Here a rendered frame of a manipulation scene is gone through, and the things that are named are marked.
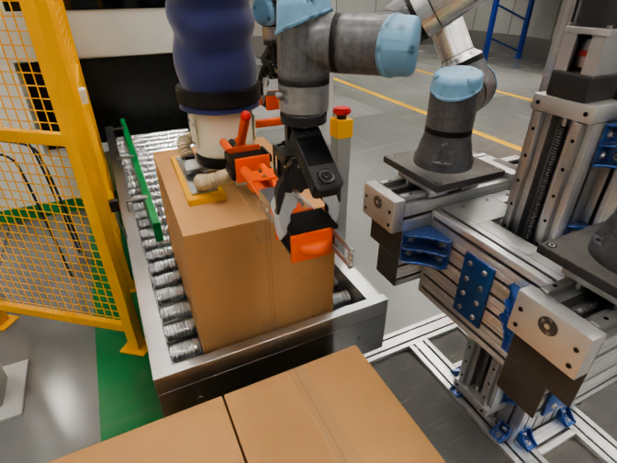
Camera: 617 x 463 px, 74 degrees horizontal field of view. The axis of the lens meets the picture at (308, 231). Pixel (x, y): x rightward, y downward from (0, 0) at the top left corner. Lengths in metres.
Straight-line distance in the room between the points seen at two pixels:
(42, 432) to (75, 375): 0.26
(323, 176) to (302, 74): 0.14
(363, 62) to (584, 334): 0.52
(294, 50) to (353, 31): 0.08
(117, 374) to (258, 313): 1.00
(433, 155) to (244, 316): 0.66
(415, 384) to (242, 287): 0.80
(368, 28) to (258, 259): 0.67
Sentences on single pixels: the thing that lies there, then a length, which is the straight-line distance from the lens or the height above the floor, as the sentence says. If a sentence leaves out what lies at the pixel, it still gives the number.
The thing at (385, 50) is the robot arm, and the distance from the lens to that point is 0.57.
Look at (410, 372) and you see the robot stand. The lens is 1.66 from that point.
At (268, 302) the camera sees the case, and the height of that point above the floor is 0.68.
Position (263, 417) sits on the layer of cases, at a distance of 1.10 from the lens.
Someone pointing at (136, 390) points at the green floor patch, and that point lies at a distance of 1.96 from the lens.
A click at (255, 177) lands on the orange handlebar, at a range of 0.89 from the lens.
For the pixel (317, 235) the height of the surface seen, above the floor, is 1.10.
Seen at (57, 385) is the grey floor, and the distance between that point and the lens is 2.12.
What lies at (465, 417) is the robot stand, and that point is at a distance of 1.59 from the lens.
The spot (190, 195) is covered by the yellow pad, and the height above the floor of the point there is 0.97.
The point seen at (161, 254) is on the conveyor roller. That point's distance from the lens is 1.71.
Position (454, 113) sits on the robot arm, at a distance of 1.06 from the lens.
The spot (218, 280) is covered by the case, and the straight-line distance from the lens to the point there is 1.07.
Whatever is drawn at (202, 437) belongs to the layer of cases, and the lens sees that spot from 1.10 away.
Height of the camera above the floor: 1.45
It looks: 31 degrees down
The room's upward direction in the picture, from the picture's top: straight up
